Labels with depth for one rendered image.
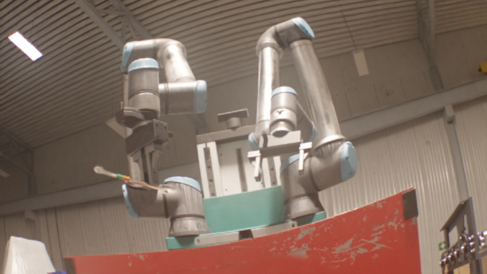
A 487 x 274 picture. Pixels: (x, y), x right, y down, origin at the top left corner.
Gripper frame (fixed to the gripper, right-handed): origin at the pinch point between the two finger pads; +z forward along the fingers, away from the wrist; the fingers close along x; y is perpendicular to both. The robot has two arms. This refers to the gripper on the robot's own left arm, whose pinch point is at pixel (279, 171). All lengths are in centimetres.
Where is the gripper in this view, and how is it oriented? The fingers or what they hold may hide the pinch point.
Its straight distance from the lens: 165.7
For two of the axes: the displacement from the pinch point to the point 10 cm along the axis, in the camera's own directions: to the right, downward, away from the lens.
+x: 9.5, -1.4, -2.8
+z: -1.0, 7.0, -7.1
